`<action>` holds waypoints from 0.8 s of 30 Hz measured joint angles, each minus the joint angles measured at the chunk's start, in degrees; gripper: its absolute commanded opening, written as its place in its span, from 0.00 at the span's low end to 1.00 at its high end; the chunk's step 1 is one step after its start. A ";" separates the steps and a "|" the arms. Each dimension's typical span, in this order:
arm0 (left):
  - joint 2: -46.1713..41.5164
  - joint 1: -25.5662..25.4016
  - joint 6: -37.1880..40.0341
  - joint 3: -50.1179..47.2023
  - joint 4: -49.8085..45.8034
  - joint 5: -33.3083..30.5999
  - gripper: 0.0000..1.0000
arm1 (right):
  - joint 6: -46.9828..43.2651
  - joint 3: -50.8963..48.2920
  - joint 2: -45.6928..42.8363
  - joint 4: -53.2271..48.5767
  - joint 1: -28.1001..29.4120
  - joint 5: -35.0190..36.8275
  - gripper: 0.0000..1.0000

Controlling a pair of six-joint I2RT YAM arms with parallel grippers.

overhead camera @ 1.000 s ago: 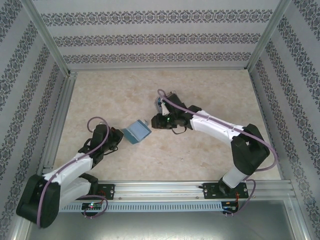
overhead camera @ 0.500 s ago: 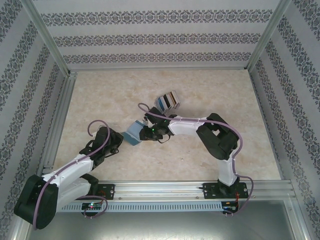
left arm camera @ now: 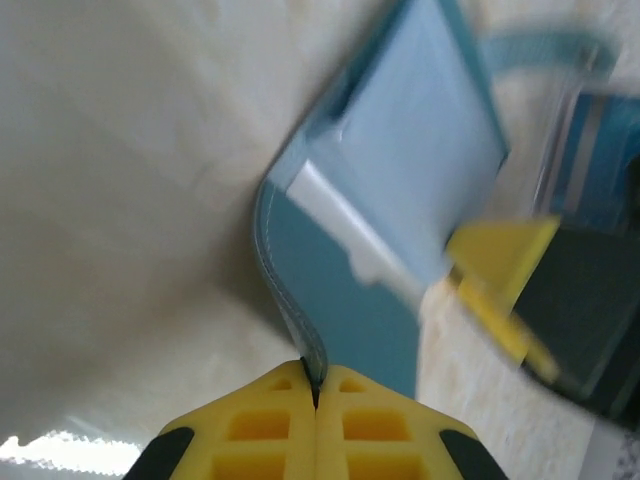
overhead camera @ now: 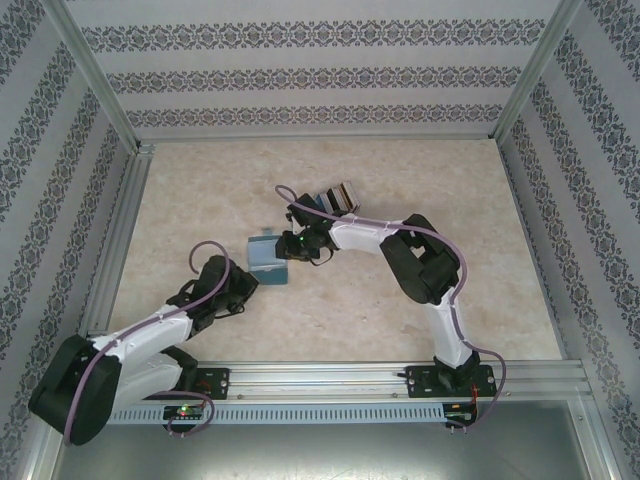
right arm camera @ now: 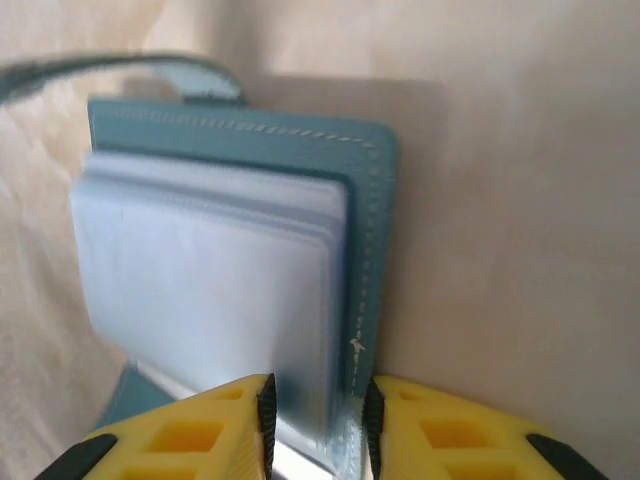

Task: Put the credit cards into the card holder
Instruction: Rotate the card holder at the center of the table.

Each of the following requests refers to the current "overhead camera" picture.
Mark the grey metal sheet panel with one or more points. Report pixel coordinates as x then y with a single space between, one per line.
320 452

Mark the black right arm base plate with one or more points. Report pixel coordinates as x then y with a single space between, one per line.
420 382

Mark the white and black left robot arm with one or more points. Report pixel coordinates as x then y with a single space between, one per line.
150 330

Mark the blue card holder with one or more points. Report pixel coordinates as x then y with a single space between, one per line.
267 262

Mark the stack of credit cards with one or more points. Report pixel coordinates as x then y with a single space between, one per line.
340 197

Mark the aluminium frame post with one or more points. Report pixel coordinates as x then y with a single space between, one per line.
95 75
535 75

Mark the aluminium side rail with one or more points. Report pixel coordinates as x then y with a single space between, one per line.
117 240
535 255

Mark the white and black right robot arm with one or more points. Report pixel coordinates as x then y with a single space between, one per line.
360 237

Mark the aluminium back frame bar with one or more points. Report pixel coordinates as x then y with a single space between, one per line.
315 138

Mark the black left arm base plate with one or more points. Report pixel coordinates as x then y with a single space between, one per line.
215 382

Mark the aluminium mounting rail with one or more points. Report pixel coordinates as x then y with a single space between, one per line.
320 380

